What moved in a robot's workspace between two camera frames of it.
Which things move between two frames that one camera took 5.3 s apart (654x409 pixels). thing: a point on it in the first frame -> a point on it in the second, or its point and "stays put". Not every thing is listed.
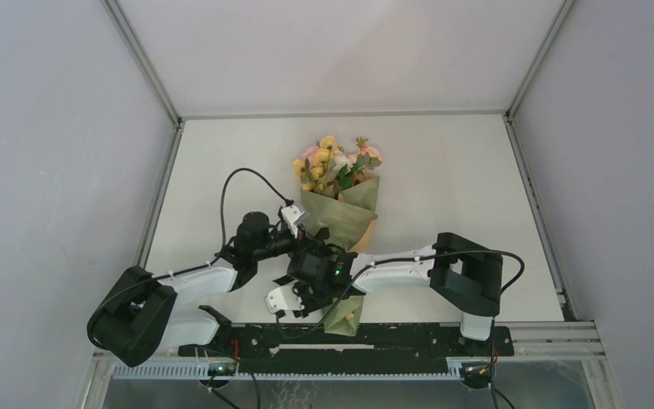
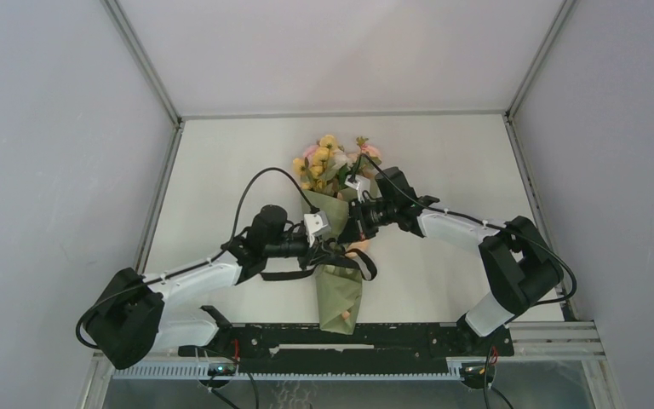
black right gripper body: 311,297 -> 370,216
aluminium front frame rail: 576,341 stays put
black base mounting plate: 377,345 stays put
